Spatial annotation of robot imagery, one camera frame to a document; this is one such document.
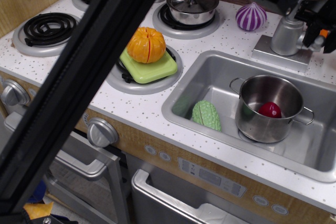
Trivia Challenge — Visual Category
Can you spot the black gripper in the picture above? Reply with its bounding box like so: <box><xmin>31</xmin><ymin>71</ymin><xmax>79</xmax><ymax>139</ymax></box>
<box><xmin>295</xmin><ymin>0</ymin><xmax>335</xmax><ymax>54</ymax></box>

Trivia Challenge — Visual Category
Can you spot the silver faucet with lever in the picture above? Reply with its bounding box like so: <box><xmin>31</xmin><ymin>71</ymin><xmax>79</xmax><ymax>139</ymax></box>
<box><xmin>252</xmin><ymin>17</ymin><xmax>326</xmax><ymax>73</ymax></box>

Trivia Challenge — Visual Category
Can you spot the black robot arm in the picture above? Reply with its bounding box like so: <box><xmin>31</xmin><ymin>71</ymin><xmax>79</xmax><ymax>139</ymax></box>
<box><xmin>1</xmin><ymin>0</ymin><xmax>335</xmax><ymax>215</ymax></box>

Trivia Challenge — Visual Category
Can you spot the purple striped toy onion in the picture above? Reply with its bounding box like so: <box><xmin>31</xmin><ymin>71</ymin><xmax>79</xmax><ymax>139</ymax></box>
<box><xmin>236</xmin><ymin>2</ymin><xmax>267</xmax><ymax>31</ymax></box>

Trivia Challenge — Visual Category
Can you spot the steel pot in sink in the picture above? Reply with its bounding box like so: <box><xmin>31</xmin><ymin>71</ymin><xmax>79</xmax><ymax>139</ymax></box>
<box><xmin>229</xmin><ymin>75</ymin><xmax>314</xmax><ymax>143</ymax></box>

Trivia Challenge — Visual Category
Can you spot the red toy fruit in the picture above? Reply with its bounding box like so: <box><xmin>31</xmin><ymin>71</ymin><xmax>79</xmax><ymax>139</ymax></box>
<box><xmin>258</xmin><ymin>102</ymin><xmax>281</xmax><ymax>119</ymax></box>

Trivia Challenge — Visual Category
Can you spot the silver sink basin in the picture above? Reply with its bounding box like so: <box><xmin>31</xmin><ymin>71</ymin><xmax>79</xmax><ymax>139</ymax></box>
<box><xmin>162</xmin><ymin>51</ymin><xmax>335</xmax><ymax>183</ymax></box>

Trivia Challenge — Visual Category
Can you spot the small steel pot with lid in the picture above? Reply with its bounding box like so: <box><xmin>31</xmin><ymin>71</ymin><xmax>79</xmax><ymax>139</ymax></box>
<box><xmin>166</xmin><ymin>0</ymin><xmax>219</xmax><ymax>25</ymax></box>

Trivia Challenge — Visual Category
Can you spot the green toy bitter gourd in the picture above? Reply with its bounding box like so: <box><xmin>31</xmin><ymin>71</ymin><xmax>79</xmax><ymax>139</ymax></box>
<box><xmin>192</xmin><ymin>100</ymin><xmax>222</xmax><ymax>132</ymax></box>

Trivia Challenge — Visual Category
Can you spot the rear right black burner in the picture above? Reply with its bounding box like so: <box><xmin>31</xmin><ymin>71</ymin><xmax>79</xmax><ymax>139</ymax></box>
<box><xmin>152</xmin><ymin>4</ymin><xmax>221</xmax><ymax>40</ymax></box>

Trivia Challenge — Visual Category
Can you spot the orange toy pumpkin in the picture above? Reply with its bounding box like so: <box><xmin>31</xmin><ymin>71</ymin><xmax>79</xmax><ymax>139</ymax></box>
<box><xmin>126</xmin><ymin>27</ymin><xmax>166</xmax><ymax>64</ymax></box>

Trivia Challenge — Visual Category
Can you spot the light green square plate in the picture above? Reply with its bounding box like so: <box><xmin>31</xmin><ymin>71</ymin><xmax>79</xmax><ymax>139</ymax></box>
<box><xmin>119</xmin><ymin>49</ymin><xmax>178</xmax><ymax>84</ymax></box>

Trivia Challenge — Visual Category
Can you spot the front right black burner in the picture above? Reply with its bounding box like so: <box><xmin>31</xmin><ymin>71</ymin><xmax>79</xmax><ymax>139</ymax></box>
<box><xmin>106</xmin><ymin>46</ymin><xmax>183</xmax><ymax>95</ymax></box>

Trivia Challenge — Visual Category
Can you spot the silver dishwasher door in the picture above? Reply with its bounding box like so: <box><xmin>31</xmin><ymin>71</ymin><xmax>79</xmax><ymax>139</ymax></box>
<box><xmin>131</xmin><ymin>169</ymin><xmax>246</xmax><ymax>223</ymax></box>

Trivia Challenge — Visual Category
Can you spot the right silver oven knob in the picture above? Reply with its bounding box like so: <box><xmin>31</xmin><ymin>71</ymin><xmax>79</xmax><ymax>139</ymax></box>
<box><xmin>87</xmin><ymin>117</ymin><xmax>119</xmax><ymax>148</ymax></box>

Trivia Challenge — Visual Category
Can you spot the silver oven knob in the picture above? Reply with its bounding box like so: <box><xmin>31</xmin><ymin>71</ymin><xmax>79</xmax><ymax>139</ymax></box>
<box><xmin>87</xmin><ymin>117</ymin><xmax>119</xmax><ymax>148</ymax></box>
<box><xmin>1</xmin><ymin>79</ymin><xmax>30</xmax><ymax>106</ymax></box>

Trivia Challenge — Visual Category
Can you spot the front left black burner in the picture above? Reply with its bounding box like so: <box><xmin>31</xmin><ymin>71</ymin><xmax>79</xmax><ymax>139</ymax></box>
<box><xmin>12</xmin><ymin>13</ymin><xmax>80</xmax><ymax>57</ymax></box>

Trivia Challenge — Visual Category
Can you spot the left silver oven knob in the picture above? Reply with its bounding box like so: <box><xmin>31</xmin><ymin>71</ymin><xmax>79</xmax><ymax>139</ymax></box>
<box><xmin>1</xmin><ymin>79</ymin><xmax>30</xmax><ymax>106</ymax></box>

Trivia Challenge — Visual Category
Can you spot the orange yellow tape piece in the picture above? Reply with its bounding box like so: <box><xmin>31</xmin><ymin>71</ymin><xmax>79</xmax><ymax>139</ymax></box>
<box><xmin>24</xmin><ymin>202</ymin><xmax>54</xmax><ymax>220</ymax></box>

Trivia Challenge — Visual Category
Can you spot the silver oven door handle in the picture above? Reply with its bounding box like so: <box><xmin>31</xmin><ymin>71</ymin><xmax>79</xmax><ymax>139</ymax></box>
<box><xmin>4</xmin><ymin>112</ymin><xmax>108</xmax><ymax>180</ymax></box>

